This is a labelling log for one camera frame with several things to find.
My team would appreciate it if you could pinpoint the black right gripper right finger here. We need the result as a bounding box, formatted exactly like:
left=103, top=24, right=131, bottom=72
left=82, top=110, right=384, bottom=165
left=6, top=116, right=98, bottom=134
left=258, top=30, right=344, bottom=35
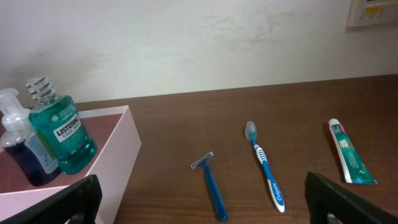
left=305, top=172, right=397, bottom=223

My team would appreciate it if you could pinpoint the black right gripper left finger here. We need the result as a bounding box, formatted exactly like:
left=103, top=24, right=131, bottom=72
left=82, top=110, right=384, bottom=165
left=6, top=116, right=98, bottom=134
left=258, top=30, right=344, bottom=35
left=1, top=174, right=103, bottom=224

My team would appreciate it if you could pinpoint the green white toothpaste tube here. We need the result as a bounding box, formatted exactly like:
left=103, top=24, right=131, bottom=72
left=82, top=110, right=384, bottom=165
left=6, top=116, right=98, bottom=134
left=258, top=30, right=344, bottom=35
left=328, top=118, right=377, bottom=185

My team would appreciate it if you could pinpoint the teal mouthwash bottle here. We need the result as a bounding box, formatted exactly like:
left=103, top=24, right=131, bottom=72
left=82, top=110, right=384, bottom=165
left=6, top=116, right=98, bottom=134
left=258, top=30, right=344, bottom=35
left=25, top=77, right=97, bottom=175

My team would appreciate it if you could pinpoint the purple foam pump bottle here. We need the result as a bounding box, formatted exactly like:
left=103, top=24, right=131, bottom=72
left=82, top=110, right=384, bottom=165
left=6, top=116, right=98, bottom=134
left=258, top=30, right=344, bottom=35
left=1, top=88, right=62, bottom=187

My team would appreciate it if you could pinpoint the white open cardboard box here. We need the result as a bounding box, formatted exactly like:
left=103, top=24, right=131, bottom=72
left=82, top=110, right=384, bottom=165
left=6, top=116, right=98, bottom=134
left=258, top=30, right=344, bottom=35
left=1, top=106, right=141, bottom=223

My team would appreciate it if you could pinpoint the blue white toothbrush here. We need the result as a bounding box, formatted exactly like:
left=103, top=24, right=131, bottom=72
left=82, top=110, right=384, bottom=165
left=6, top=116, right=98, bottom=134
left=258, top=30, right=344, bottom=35
left=245, top=121, right=285, bottom=213

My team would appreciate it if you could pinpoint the blue disposable razor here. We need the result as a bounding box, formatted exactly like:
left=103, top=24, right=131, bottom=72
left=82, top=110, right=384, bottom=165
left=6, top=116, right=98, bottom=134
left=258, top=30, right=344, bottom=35
left=190, top=152, right=229, bottom=222

